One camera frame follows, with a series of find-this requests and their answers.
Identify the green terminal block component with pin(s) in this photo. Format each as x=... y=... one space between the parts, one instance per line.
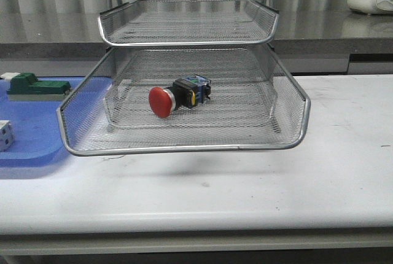
x=27 y=87

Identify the blue plastic tray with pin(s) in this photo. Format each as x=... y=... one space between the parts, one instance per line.
x=36 y=128

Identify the white circuit breaker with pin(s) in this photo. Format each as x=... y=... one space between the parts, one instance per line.
x=6 y=135

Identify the grey stone counter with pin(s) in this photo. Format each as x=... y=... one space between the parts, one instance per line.
x=75 y=35

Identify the red emergency stop button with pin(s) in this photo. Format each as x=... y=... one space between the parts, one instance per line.
x=188 y=91

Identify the thin wire scrap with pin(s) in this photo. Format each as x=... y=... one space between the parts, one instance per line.
x=112 y=157

